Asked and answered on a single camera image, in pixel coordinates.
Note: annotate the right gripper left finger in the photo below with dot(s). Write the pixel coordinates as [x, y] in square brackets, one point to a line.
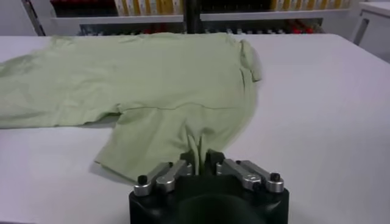
[166, 178]

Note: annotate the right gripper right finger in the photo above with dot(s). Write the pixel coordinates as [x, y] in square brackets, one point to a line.
[243, 173]

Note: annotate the light green polo shirt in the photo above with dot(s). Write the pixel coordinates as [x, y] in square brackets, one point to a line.
[152, 79]

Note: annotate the beverage display shelf unit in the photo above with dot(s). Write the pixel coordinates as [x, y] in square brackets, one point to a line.
[122, 19]
[274, 14]

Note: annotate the white side table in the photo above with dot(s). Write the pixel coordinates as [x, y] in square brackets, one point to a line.
[374, 30]

